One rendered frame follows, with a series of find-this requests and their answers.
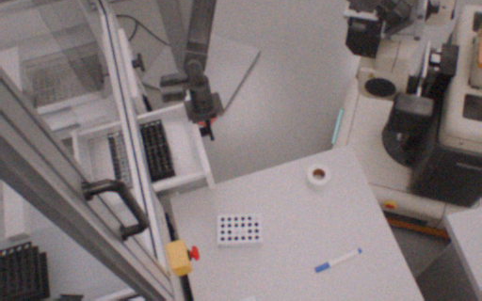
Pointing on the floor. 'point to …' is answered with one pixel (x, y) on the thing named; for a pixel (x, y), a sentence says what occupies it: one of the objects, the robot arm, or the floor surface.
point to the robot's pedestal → (456, 261)
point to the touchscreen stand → (235, 66)
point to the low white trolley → (296, 237)
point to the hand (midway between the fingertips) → (207, 123)
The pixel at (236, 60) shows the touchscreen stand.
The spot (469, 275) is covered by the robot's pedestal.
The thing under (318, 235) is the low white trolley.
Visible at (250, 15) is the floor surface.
